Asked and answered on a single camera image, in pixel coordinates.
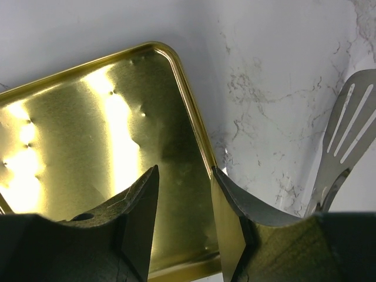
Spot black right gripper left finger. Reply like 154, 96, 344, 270
1, 166, 159, 281

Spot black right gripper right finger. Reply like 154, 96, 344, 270
211, 167, 375, 281

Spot gold tin lid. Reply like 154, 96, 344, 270
1, 42, 221, 281

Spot metal tongs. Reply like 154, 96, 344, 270
304, 69, 375, 217

